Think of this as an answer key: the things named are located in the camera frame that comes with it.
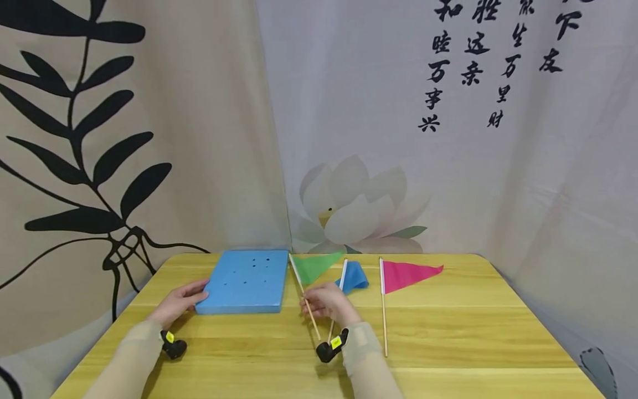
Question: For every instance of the person's right hand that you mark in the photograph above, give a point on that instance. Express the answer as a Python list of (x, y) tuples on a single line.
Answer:
[(331, 305)]

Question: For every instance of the person's left hand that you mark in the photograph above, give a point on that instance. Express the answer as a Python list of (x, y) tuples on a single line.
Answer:
[(174, 305)]

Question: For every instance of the person's left fingers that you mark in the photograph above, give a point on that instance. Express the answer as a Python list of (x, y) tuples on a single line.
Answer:
[(195, 284)]

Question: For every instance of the person's left thumb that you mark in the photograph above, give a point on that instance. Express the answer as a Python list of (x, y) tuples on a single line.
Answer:
[(199, 298)]

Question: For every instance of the person's right fingers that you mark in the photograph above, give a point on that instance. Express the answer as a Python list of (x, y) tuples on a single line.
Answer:
[(311, 301)]

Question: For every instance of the green pennant flag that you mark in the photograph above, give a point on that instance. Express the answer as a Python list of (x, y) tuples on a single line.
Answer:
[(314, 266)]

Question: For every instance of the blue foam block with holes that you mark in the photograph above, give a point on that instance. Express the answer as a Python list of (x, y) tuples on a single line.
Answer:
[(246, 282)]

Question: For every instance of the blue pennant flag on stick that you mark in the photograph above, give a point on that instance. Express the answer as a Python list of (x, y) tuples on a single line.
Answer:
[(354, 277)]

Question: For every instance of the black wrist band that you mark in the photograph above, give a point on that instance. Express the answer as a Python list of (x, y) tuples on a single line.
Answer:
[(173, 346), (330, 348)]

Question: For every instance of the pink pennant flag on stick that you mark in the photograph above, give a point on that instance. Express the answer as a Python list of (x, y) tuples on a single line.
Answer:
[(403, 275)]

